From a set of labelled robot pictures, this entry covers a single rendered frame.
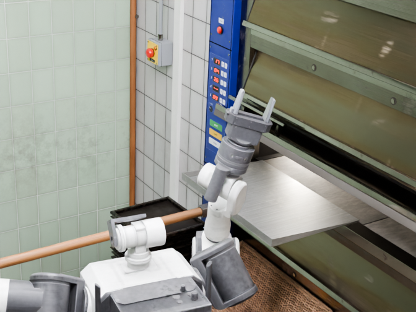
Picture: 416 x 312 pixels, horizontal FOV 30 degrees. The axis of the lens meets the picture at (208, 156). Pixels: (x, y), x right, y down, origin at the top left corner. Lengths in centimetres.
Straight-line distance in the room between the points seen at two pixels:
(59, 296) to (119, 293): 13
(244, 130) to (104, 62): 172
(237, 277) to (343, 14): 95
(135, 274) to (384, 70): 95
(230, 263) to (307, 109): 85
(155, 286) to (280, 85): 115
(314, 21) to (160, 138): 124
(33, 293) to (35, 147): 187
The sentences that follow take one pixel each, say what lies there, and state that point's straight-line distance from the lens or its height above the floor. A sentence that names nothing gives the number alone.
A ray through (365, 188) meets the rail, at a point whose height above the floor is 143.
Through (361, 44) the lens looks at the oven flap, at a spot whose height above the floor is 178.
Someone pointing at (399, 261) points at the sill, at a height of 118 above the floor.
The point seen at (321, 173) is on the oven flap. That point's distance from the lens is 238.
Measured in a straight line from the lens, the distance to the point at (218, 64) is 297.
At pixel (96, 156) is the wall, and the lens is 373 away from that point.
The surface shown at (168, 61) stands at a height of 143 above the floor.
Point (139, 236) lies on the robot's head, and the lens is 180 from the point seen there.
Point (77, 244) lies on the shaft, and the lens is 236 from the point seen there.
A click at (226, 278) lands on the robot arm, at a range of 190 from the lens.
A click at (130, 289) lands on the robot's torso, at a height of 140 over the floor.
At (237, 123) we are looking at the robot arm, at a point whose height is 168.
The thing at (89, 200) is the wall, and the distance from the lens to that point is 381.
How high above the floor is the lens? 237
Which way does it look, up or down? 23 degrees down
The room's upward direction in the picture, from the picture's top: 3 degrees clockwise
